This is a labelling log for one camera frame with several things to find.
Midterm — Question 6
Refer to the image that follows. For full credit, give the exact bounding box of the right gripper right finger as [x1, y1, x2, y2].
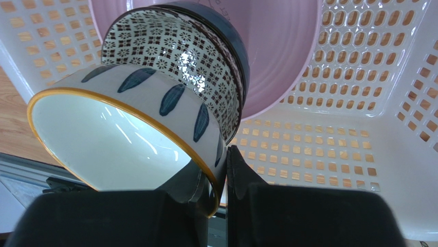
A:
[226, 146, 406, 246]

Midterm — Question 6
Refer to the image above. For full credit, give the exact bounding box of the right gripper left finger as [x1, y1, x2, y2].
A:
[6, 162, 208, 246]

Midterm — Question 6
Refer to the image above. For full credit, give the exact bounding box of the white bowl yellow rim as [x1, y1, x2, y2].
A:
[27, 65, 226, 216]

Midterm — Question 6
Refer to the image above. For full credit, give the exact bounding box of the pink plastic plate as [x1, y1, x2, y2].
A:
[83, 1, 322, 127]

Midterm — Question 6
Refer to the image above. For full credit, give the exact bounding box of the brown patterned bowl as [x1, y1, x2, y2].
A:
[101, 6, 244, 143]

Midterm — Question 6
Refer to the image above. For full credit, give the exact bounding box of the white plastic perforated bin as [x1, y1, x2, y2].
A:
[1, 1, 437, 246]

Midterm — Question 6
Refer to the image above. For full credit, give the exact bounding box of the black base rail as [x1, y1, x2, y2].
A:
[1, 153, 90, 225]

